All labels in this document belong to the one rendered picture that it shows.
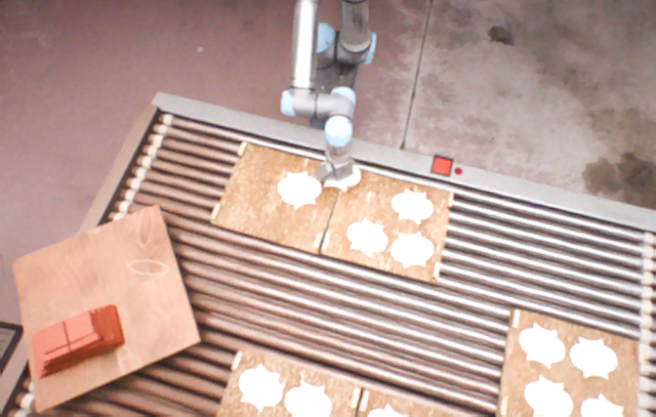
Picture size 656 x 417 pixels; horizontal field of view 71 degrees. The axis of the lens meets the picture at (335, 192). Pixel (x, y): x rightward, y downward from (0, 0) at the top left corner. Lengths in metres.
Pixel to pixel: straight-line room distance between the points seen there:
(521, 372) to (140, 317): 1.22
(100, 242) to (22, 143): 1.87
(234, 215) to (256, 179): 0.16
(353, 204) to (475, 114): 1.57
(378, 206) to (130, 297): 0.89
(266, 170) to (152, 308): 0.63
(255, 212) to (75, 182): 1.70
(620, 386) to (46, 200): 2.98
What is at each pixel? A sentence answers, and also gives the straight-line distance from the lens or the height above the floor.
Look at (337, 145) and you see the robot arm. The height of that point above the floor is 1.34.
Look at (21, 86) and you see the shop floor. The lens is 3.81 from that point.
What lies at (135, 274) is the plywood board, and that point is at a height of 1.04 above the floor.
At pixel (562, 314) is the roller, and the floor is 0.92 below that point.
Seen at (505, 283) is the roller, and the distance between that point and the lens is 1.73.
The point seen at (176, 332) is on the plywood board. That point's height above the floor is 1.04.
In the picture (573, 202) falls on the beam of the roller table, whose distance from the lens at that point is 1.93.
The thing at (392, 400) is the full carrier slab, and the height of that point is 0.94.
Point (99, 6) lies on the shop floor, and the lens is 4.02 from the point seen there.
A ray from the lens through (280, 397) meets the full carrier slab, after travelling 1.59.
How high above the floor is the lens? 2.52
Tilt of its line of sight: 67 degrees down
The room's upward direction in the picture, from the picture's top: 3 degrees counter-clockwise
